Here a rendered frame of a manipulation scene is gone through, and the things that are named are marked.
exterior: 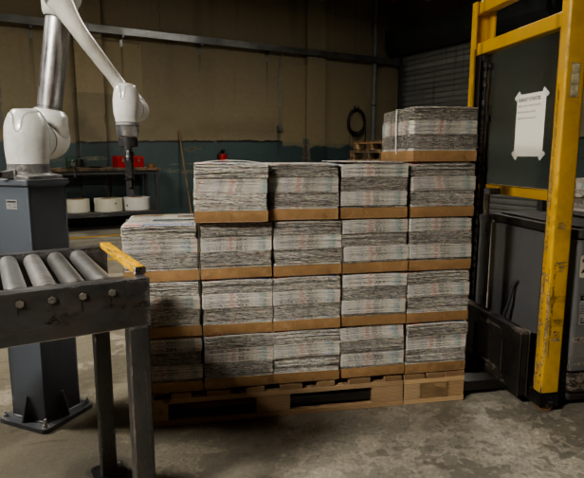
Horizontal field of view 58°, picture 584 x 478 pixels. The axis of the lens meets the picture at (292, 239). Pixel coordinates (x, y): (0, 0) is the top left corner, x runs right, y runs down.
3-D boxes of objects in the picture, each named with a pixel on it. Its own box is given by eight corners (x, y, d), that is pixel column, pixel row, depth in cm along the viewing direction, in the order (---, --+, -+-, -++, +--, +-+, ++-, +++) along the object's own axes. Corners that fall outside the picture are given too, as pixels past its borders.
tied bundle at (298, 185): (260, 211, 249) (259, 161, 245) (321, 211, 253) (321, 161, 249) (267, 221, 212) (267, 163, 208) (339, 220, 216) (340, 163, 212)
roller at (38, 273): (20, 266, 161) (38, 270, 163) (34, 303, 121) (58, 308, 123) (26, 250, 161) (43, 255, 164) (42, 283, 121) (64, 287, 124)
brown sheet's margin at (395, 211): (320, 209, 253) (320, 200, 253) (378, 208, 258) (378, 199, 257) (339, 218, 216) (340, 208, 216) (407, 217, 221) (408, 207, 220)
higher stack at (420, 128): (374, 371, 272) (380, 112, 251) (428, 366, 277) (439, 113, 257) (402, 405, 234) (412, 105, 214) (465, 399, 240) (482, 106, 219)
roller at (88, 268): (76, 267, 169) (88, 257, 171) (106, 303, 129) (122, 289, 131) (64, 255, 167) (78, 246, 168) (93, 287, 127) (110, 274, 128)
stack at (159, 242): (139, 389, 251) (131, 213, 238) (374, 370, 272) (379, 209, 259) (130, 430, 213) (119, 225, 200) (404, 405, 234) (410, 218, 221)
